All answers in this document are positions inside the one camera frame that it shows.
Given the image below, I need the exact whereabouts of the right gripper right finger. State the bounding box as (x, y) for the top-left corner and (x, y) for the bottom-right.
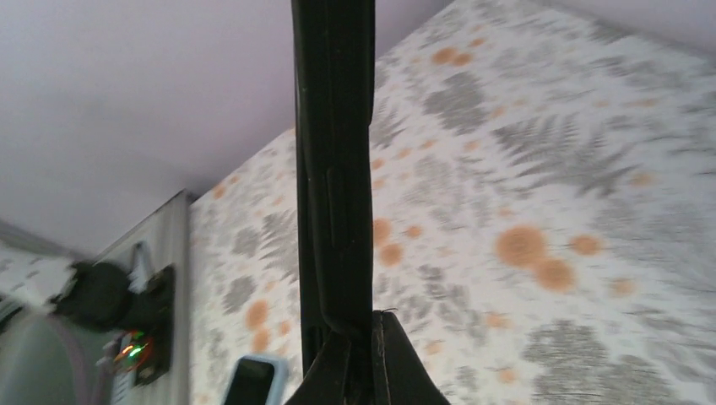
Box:
(372, 310), (449, 405)

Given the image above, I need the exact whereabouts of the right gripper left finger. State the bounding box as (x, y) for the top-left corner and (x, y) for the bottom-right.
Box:
(286, 332), (374, 405)

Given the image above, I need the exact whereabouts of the black phone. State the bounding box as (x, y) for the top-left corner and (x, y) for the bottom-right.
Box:
(291, 1), (376, 369)
(222, 354), (290, 405)

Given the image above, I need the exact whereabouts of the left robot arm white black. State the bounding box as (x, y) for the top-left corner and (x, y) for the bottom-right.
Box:
(1, 246), (137, 404)

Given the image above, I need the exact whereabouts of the black phone in blue case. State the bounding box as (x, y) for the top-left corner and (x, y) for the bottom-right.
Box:
(222, 354), (290, 405)

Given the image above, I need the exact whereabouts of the floral patterned table mat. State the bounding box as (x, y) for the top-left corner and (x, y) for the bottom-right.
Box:
(184, 0), (716, 405)

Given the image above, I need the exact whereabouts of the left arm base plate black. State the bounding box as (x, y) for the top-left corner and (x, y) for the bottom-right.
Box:
(113, 265), (176, 386)

